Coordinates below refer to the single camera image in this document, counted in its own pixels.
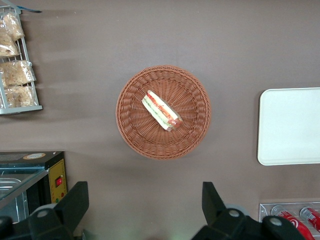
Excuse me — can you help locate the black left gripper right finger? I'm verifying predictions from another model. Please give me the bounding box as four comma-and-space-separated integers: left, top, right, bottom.
191, 181, 313, 240

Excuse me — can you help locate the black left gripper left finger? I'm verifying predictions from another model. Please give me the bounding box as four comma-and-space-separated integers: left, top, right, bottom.
0, 181, 90, 240

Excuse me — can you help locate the tray of packaged snacks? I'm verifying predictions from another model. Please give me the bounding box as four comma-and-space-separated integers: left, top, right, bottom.
0, 6, 43, 116

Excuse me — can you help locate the beige rectangular tray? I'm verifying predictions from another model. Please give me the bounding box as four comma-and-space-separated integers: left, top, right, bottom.
257, 87, 320, 167

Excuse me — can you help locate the clear acrylic bottle rack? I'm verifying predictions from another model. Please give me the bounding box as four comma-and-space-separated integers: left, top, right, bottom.
258, 202, 320, 240

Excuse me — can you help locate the black food warmer cabinet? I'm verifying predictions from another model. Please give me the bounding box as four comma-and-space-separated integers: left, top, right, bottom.
0, 150, 68, 224

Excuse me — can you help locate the red cola bottle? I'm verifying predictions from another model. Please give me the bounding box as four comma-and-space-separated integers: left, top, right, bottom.
271, 204, 314, 240
299, 206, 320, 231

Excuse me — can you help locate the round brown wicker basket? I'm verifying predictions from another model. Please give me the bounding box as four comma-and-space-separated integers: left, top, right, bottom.
115, 64, 212, 161

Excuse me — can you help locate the clear snack bag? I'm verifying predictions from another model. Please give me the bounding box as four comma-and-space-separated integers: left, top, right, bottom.
0, 32, 21, 59
1, 12, 26, 42
2, 84, 39, 109
0, 59, 37, 88

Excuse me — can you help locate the wrapped triangle sandwich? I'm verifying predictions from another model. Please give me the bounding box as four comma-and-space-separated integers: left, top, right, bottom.
141, 90, 183, 133

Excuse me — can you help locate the small blue flat object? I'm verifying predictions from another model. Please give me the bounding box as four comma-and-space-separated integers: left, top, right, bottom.
19, 7, 43, 14

